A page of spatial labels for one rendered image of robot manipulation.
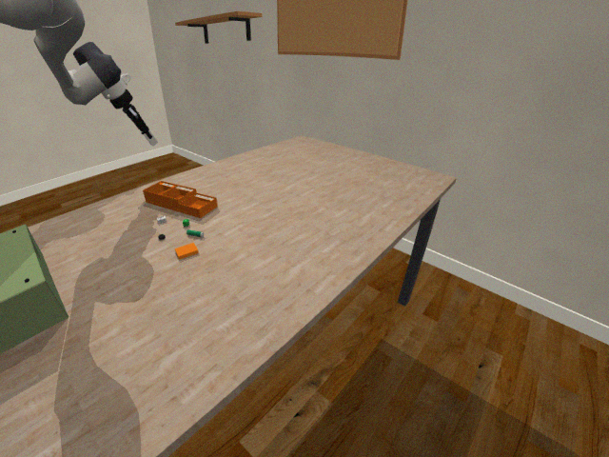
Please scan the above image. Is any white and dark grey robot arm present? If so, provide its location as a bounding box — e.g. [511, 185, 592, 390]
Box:
[0, 0, 131, 105]

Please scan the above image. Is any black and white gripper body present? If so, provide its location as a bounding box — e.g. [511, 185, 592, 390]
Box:
[109, 89, 135, 117]

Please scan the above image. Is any orange three-bin rack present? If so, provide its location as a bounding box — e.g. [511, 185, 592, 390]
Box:
[143, 181, 218, 218]

